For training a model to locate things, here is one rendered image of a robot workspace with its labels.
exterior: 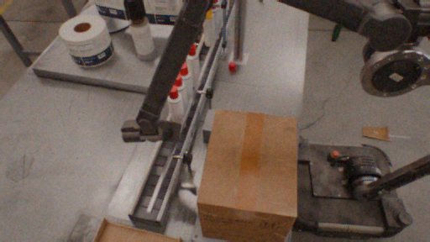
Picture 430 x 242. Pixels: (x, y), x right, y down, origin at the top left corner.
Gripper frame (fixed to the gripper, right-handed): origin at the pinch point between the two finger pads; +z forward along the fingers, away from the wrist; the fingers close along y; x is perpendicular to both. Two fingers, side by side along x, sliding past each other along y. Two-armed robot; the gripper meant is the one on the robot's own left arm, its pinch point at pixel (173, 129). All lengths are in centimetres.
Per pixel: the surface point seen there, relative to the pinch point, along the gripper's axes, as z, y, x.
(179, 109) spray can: -1.5, -1.5, -7.5
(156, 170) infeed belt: -4.3, 2.1, 14.7
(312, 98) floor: 147, -66, -30
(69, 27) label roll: 18, 61, -34
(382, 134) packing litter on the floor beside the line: 129, -116, -12
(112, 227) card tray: -14.0, 10.5, 33.7
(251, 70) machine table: 40, -21, -31
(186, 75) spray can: 2.5, -0.6, -20.2
